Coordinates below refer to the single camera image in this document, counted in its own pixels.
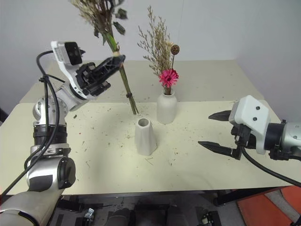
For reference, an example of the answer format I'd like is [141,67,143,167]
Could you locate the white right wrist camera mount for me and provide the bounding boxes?
[228,95,274,155]

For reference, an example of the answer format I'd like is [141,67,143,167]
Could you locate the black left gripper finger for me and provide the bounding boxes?
[100,67,119,81]
[94,55,126,75]

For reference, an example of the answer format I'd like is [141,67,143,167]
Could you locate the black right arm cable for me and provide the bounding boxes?
[239,140,301,187]

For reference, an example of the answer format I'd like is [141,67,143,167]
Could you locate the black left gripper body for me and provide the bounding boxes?
[75,62,111,96]

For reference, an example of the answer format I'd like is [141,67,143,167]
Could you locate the black table leg frame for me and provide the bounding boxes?
[213,185,293,207]

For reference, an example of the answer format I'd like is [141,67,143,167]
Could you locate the white tapered vase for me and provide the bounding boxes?
[134,117,158,156]

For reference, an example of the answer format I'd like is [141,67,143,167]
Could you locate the dried bouquet with pink flower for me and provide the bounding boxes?
[137,5,181,96]

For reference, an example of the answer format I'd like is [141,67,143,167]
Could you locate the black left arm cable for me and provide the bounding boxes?
[0,50,67,196]

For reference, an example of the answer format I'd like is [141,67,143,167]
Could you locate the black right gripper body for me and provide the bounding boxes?
[230,124,257,150]

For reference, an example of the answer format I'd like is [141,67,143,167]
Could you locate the small metal caster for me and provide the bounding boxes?
[82,207,95,219]
[201,210,215,225]

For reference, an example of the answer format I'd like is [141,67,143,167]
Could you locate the white bottle-shaped vase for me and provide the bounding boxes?
[156,90,178,125]

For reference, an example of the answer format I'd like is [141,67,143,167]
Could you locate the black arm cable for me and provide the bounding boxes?
[0,50,67,196]
[239,140,301,187]

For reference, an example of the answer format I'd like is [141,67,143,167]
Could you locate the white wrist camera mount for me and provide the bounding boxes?
[50,40,97,100]
[228,95,274,155]

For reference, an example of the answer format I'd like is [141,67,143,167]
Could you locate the orange floor object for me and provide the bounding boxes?
[236,185,301,226]

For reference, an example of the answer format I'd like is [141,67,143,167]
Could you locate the dried grass bouquet green stems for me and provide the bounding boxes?
[70,0,140,116]

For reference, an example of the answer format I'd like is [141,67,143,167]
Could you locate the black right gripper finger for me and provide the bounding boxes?
[208,110,234,122]
[198,140,242,161]

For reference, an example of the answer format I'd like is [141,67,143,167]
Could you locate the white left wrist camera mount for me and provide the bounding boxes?
[50,40,97,100]

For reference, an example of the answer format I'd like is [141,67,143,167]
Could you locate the dark rounded shape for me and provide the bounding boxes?
[108,204,136,226]

